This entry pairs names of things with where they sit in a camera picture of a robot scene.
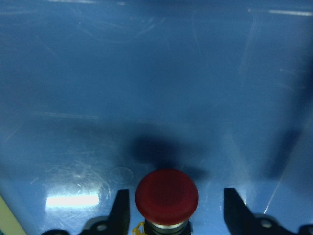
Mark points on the green terminal block module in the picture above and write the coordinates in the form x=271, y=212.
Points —
x=9, y=225

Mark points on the red emergency stop button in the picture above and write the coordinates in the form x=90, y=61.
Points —
x=166, y=199

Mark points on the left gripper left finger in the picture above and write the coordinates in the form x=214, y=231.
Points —
x=119, y=218

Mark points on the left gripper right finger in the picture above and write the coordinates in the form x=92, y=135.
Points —
x=237, y=216

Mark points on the blue plastic tray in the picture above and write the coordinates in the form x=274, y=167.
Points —
x=95, y=94

